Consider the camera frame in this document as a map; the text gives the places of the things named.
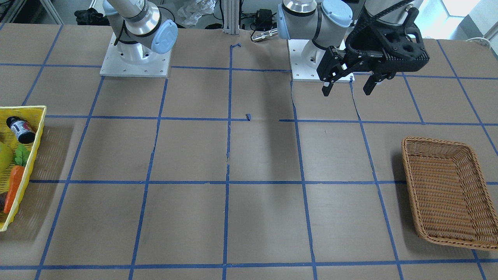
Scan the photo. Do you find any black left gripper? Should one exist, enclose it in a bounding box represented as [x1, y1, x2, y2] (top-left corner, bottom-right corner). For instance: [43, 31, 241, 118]
[317, 8, 430, 97]

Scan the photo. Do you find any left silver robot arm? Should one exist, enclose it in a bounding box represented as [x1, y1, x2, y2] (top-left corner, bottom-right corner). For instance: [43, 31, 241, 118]
[277, 0, 430, 97]

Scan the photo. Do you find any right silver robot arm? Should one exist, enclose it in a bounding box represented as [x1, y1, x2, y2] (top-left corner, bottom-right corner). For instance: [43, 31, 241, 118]
[102, 0, 179, 65]

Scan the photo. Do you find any metal connector plug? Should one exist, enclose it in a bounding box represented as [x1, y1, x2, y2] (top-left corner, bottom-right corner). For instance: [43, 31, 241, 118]
[251, 28, 279, 43]

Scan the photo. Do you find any brown wicker basket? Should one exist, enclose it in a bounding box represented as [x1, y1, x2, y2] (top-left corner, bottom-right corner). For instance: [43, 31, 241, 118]
[402, 136, 498, 251]

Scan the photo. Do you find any yellow woven basket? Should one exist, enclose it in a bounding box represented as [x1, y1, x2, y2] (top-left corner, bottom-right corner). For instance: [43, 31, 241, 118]
[1, 106, 47, 232]

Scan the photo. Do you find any orange toy carrot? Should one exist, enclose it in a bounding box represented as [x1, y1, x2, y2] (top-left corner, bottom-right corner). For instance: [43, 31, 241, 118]
[3, 144, 30, 214]

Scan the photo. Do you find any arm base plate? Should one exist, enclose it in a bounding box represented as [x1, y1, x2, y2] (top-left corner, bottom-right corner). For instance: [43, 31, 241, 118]
[287, 39, 355, 83]
[100, 34, 172, 78]

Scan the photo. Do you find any aluminium frame post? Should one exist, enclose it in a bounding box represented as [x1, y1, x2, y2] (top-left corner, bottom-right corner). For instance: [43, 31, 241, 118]
[219, 0, 242, 37]

